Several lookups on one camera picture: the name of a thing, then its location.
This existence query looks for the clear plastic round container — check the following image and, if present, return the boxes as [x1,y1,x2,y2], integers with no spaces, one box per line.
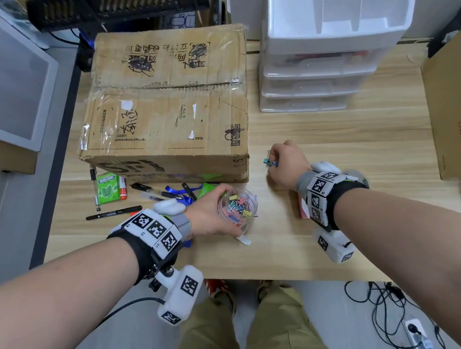
[214,185,262,236]

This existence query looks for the black floor cables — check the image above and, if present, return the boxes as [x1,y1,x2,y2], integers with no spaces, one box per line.
[337,277,461,349]

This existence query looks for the white power strip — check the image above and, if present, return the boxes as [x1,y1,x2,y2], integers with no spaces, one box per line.
[400,317,446,349]

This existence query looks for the black marker with red tip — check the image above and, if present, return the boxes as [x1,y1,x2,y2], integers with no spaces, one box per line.
[85,200,144,227]

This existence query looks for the black gel pen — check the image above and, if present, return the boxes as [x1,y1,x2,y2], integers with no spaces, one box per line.
[129,182,180,200]

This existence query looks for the thin black pen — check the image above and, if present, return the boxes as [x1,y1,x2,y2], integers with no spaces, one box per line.
[85,168,106,213]

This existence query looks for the black metal rack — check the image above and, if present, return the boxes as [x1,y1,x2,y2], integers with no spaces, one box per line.
[23,0,213,51]

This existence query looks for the green gum packet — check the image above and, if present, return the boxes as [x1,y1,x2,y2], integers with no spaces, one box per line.
[92,170,125,205]

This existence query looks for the left wrist camera with markers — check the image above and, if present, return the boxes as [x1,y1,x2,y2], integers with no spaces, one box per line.
[98,192,212,329]

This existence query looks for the flat brown cardboard box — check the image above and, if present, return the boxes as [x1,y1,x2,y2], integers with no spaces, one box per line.
[0,133,40,176]

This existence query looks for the red shoe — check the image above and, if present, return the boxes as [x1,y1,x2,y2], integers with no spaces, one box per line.
[203,277,241,305]

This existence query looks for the person's khaki trousers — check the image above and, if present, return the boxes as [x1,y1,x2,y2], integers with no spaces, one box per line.
[170,271,351,349]

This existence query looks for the wrist camera with markers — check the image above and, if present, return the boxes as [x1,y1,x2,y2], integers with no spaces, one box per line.
[289,159,372,267]
[98,192,212,329]

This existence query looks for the person's left forearm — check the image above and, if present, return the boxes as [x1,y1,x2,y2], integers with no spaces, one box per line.
[0,225,144,349]

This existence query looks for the white plastic drawer unit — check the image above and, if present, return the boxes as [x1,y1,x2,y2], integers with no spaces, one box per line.
[253,0,416,128]

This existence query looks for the large taped cardboard box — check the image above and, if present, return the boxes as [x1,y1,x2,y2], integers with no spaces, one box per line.
[76,8,266,192]

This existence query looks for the person's right hand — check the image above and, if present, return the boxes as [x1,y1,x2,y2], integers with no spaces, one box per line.
[264,138,315,193]

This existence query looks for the blue lanyard with black clip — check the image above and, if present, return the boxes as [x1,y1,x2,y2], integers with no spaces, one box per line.
[164,181,202,203]

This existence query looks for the right wrist camera with markers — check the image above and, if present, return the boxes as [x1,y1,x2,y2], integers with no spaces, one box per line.
[289,159,372,267]

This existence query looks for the white framed board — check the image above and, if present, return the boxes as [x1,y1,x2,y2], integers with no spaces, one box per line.
[0,8,65,155]

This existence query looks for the person's right forearm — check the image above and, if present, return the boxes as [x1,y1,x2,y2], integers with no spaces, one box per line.
[323,185,461,315]

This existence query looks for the person's left hand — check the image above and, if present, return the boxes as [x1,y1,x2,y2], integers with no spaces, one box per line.
[183,180,255,245]

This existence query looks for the pile of coloured binder clips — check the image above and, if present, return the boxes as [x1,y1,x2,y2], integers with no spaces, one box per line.
[219,194,258,228]

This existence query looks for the small teal binder clip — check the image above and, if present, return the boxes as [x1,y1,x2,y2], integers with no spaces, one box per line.
[261,150,280,169]

